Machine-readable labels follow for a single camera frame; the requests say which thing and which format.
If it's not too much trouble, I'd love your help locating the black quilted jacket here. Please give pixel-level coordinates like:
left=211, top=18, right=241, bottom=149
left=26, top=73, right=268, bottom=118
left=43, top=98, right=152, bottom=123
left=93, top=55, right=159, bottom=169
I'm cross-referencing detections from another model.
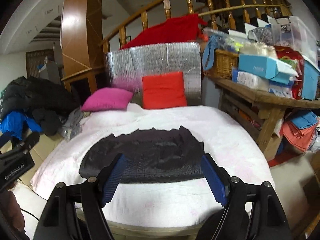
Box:
left=79, top=126, right=204, bottom=184

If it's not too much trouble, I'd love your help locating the operator black trouser knee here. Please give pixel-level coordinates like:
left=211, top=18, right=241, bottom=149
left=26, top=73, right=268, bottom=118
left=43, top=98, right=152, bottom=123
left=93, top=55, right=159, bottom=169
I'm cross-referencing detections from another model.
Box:
left=199, top=208, right=251, bottom=240

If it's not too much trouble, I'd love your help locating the cream leather sofa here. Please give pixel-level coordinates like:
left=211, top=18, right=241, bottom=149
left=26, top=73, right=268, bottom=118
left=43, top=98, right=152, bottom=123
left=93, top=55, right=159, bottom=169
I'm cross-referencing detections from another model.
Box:
left=0, top=129, right=66, bottom=188

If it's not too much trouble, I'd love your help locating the blue jacket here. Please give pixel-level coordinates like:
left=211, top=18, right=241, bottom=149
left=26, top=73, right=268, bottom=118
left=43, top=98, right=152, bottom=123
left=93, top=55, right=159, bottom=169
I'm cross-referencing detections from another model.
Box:
left=1, top=111, right=43, bottom=140

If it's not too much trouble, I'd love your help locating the white towel on sofa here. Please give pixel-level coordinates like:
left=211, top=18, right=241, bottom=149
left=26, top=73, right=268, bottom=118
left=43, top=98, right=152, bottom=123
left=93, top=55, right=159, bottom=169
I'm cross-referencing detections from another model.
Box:
left=12, top=182, right=47, bottom=239

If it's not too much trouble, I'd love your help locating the pile of black coats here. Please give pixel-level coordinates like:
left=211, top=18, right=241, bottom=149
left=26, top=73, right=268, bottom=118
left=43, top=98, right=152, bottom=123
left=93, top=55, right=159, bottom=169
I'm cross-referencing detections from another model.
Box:
left=1, top=76, right=80, bottom=136

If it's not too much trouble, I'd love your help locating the white bed blanket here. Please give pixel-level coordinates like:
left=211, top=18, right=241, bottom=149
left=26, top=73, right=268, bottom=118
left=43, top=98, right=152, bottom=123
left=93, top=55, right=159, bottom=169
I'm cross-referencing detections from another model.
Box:
left=31, top=103, right=273, bottom=228

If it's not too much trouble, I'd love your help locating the grey folded garment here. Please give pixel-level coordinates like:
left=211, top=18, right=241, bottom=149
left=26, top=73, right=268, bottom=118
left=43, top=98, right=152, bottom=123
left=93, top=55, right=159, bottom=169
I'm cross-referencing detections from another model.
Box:
left=58, top=107, right=91, bottom=141

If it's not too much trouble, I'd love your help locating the stack of coral cloths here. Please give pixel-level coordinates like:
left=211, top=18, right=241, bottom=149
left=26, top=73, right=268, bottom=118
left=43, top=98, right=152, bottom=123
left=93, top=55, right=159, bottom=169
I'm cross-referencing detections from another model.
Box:
left=280, top=110, right=319, bottom=152

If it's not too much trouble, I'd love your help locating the wooden side table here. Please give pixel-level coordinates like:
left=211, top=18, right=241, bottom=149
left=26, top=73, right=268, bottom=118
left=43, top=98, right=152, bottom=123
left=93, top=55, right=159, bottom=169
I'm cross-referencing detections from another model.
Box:
left=208, top=76, right=319, bottom=161

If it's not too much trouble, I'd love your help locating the magenta pillow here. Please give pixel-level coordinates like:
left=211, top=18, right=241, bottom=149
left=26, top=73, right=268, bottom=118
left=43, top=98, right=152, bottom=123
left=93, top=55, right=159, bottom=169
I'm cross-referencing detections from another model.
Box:
left=81, top=87, right=133, bottom=112

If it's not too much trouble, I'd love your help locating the blue white tissue pack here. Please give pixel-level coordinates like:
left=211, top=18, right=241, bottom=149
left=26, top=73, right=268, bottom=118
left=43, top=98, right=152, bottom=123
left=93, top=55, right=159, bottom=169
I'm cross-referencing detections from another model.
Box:
left=232, top=68, right=269, bottom=92

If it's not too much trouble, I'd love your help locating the silver foil insulation board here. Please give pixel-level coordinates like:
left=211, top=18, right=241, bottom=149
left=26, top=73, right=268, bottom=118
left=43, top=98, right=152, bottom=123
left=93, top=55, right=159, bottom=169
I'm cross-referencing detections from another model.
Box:
left=106, top=42, right=202, bottom=106

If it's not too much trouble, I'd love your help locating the teal cardboard box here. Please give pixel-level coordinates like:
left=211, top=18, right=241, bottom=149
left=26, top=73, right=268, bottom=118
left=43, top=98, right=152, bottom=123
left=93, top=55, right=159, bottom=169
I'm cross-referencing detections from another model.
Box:
left=238, top=54, right=299, bottom=80

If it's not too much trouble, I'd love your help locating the brown wooden pillar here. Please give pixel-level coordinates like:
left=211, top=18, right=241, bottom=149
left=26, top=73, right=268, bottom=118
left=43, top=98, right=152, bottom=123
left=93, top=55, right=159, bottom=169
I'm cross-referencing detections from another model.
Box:
left=61, top=0, right=104, bottom=94

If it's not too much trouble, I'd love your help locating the red cushion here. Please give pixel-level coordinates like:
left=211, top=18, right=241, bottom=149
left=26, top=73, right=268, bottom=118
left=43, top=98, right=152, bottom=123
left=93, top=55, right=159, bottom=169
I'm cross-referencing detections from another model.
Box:
left=142, top=72, right=187, bottom=109

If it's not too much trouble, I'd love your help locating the wicker basket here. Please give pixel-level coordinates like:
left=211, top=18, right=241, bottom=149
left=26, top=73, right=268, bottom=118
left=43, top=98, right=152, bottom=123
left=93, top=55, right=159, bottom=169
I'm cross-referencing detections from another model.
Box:
left=204, top=49, right=239, bottom=80

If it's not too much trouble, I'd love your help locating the light blue cloth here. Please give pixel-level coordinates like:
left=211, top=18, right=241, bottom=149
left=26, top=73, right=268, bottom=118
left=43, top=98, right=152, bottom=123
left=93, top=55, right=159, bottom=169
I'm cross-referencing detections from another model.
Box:
left=202, top=35, right=220, bottom=71

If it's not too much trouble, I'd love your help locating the clear plastic storage bin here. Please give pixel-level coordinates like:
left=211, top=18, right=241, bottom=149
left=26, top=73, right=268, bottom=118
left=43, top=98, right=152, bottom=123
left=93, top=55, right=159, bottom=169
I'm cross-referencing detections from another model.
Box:
left=269, top=16, right=318, bottom=67

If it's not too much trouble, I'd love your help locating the red cloth on railing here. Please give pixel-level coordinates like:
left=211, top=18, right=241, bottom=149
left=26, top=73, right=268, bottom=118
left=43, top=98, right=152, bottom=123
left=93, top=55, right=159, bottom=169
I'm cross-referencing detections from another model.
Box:
left=121, top=14, right=207, bottom=49

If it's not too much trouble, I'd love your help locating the wooden stair railing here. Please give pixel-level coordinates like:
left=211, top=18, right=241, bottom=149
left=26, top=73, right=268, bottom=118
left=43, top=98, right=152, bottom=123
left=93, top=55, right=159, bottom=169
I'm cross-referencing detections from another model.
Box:
left=99, top=0, right=292, bottom=53

